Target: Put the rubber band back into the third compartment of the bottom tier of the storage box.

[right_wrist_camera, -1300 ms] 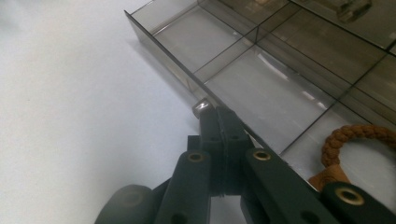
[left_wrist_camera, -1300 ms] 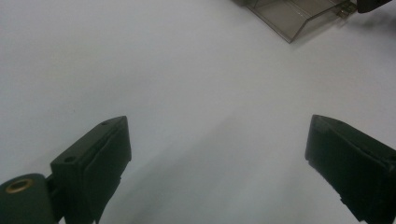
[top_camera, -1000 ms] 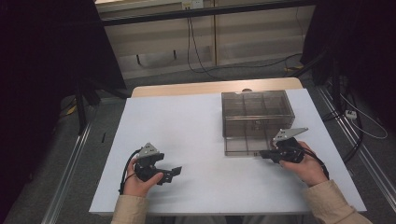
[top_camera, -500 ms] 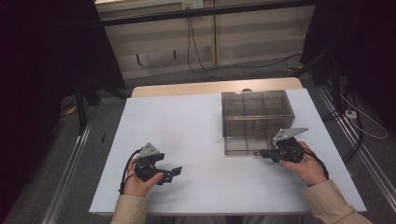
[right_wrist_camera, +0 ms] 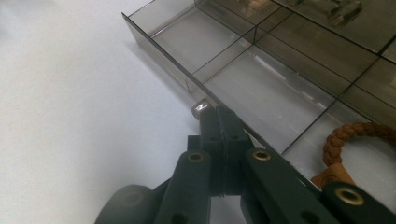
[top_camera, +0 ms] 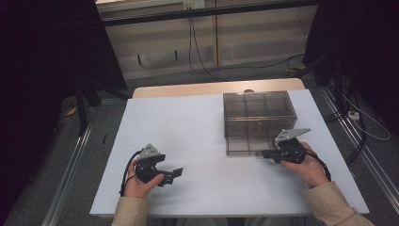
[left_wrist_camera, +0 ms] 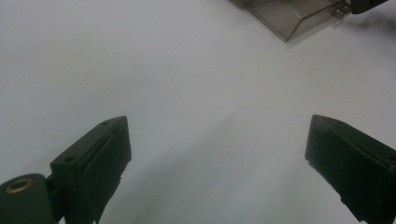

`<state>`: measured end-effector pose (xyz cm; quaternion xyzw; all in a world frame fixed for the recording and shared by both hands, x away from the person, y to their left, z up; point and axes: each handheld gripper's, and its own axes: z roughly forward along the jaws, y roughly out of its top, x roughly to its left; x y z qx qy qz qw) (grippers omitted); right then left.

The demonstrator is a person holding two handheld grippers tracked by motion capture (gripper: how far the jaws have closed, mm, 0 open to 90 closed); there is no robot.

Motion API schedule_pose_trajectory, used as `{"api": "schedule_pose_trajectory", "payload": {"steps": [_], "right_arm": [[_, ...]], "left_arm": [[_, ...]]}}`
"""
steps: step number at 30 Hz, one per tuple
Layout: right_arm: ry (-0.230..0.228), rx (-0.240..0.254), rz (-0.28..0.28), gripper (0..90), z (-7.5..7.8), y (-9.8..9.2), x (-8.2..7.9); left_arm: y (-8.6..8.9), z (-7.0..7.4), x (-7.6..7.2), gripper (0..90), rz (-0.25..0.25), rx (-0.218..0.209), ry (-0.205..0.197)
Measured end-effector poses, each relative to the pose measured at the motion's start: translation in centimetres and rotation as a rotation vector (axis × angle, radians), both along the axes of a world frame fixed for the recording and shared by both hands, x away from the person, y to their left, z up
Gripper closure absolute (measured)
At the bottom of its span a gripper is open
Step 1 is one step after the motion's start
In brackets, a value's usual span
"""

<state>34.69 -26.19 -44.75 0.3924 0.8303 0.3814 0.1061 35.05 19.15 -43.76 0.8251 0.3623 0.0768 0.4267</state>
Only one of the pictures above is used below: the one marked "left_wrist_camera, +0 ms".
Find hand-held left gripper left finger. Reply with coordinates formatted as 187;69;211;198
49;115;133;224

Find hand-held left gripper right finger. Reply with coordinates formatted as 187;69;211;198
304;114;396;224

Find transparent grey drawer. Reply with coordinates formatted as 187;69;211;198
228;0;353;43

